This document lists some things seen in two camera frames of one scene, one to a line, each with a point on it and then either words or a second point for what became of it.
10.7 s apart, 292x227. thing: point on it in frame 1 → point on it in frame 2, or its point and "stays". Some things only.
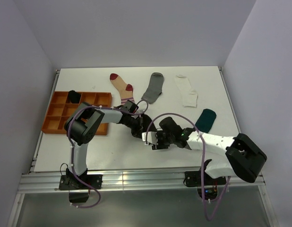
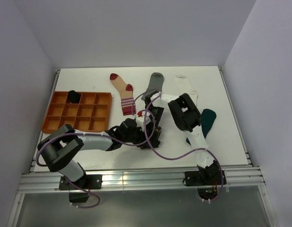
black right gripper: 160,145 → 157,135
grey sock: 154,88 stays
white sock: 189,97 stays
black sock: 74,96 stays
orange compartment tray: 61,107 stays
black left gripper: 135,132 → 139,129
